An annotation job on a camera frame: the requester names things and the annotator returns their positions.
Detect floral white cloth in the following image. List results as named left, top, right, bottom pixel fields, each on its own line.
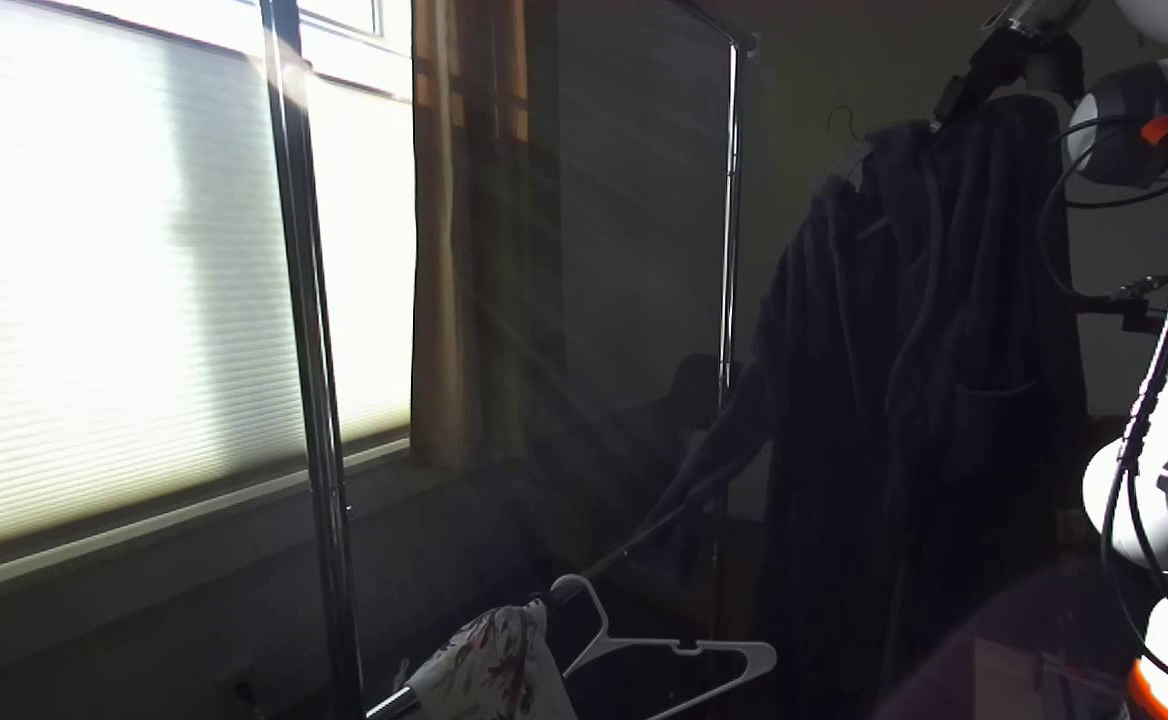
left=364, top=600, right=576, bottom=720

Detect yellow curtain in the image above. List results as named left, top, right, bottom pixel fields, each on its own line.
left=412, top=0, right=529, bottom=468

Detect black camera on mount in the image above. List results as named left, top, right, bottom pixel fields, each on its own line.
left=1076, top=274, right=1168, bottom=335

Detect metal rack front pole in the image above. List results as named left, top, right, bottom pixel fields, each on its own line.
left=261, top=0, right=364, bottom=720

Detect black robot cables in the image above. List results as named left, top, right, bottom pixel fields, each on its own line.
left=1056, top=78, right=1168, bottom=711

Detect metal rack rear pole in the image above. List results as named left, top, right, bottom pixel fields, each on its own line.
left=712, top=37, right=748, bottom=634

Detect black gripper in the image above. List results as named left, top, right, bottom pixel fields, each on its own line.
left=932, top=21, right=1084, bottom=130

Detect metal rack pole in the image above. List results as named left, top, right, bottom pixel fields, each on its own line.
left=261, top=0, right=364, bottom=720
left=712, top=37, right=748, bottom=634

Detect dark grey robe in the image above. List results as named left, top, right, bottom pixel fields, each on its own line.
left=642, top=96, right=1084, bottom=720

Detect white plastic hanger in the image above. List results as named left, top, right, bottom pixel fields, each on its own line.
left=547, top=571, right=775, bottom=720

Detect white window blind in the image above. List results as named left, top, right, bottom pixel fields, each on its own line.
left=0, top=0, right=421, bottom=560

